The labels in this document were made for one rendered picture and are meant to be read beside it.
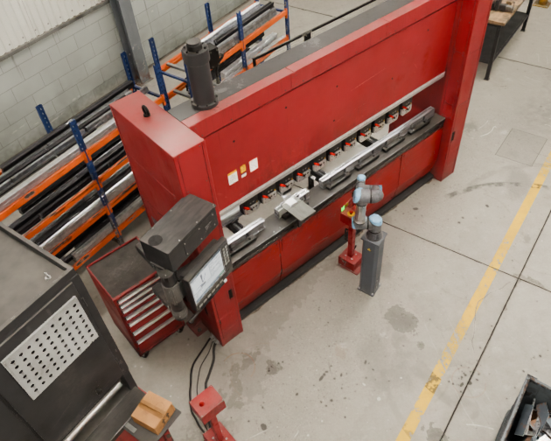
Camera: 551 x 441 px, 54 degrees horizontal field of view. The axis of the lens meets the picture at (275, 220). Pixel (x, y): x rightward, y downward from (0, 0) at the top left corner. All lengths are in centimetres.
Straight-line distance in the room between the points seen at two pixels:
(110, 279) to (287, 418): 188
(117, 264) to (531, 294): 390
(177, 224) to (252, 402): 200
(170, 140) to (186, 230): 61
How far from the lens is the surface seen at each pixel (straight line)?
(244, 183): 436
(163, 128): 376
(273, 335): 523
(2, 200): 503
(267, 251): 490
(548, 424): 448
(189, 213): 359
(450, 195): 657
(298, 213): 481
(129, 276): 464
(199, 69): 370
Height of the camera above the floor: 444
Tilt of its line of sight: 46 degrees down
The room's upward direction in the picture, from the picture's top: 6 degrees counter-clockwise
